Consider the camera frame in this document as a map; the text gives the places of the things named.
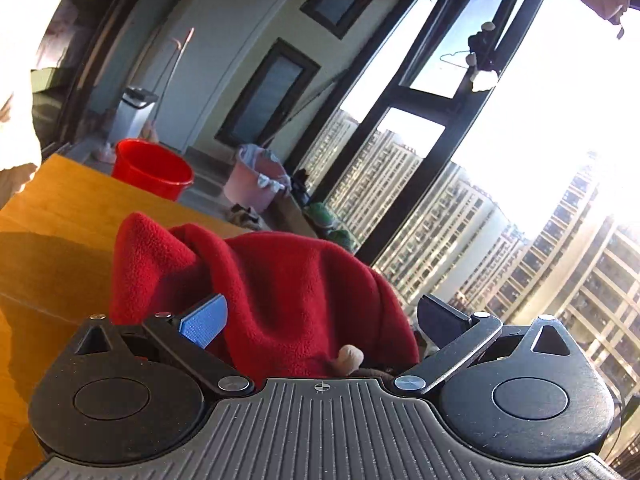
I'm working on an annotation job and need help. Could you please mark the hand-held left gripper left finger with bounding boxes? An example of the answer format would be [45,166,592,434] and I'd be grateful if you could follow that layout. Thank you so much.
[72,293,257,397]

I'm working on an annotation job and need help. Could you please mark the pink bucket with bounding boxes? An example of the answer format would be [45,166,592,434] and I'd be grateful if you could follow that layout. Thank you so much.
[223,144,291,213]

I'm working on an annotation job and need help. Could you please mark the dark hanging socks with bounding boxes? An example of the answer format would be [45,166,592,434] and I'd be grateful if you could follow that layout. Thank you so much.
[467,22,501,73]

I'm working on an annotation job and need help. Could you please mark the black window frame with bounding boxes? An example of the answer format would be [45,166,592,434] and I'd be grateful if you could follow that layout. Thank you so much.
[320,0,640,271]

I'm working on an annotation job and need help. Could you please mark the wire clothes hanger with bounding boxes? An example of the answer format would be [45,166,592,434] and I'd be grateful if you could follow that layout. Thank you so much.
[440,50,476,68]

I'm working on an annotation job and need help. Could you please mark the tall dark wall window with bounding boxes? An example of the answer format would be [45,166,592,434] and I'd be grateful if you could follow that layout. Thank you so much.
[215,40,321,148]

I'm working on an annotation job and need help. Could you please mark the red fleece jacket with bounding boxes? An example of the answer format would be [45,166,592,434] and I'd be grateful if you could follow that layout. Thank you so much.
[109,211,421,380]

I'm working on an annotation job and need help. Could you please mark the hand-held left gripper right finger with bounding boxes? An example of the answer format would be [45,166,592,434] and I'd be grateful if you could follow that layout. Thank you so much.
[389,294,574,397]

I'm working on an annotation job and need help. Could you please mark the beige towel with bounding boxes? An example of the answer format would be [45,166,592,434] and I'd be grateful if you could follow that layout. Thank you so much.
[0,0,45,206]

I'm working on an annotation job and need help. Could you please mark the white trash bin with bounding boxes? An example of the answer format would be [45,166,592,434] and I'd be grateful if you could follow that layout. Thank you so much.
[111,86,160,147]

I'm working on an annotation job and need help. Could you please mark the mop handle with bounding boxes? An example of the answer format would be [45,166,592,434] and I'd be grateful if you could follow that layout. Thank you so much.
[150,27,195,133]

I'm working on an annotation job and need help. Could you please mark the green shoe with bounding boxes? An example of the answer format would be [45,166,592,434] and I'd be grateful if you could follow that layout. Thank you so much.
[325,227,358,253]
[305,202,338,228]

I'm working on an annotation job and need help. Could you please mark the red bucket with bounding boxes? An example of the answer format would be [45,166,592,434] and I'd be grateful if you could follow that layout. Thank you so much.
[111,138,195,202]

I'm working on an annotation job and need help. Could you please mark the small dark wall window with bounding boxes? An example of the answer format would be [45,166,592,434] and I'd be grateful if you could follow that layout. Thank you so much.
[300,0,372,40]

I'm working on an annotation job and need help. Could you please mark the long thin pole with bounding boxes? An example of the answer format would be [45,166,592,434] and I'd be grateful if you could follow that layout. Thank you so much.
[270,70,351,146]

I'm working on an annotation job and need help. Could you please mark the white hanging sock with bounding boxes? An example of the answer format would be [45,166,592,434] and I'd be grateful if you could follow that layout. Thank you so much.
[471,70,500,92]

